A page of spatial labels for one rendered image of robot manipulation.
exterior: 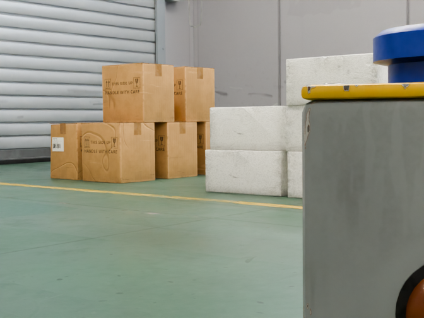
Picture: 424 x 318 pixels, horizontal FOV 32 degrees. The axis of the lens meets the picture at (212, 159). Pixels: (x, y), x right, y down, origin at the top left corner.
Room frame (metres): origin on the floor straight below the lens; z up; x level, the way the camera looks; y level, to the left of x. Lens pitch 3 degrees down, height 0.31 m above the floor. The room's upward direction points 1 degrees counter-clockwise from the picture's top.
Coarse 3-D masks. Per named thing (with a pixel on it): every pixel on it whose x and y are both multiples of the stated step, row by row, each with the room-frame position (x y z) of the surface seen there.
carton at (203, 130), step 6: (198, 126) 4.19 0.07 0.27; (204, 126) 4.16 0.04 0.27; (198, 132) 4.20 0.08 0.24; (204, 132) 4.16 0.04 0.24; (198, 138) 4.20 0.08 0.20; (204, 138) 4.16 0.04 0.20; (198, 144) 4.20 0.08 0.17; (204, 144) 4.16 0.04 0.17; (198, 150) 4.20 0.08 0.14; (204, 150) 4.16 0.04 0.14; (198, 156) 4.20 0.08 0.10; (204, 156) 4.16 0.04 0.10; (198, 162) 4.20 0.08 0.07; (204, 162) 4.16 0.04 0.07; (198, 168) 4.20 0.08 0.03; (204, 168) 4.16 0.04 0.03; (204, 174) 4.16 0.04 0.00
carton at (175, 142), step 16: (160, 128) 3.92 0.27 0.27; (176, 128) 3.94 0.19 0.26; (192, 128) 4.05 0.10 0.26; (160, 144) 3.92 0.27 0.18; (176, 144) 3.94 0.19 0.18; (192, 144) 4.05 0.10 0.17; (160, 160) 3.93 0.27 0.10; (176, 160) 3.94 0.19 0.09; (192, 160) 4.04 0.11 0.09; (160, 176) 3.93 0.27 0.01; (176, 176) 3.94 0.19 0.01; (192, 176) 4.05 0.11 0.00
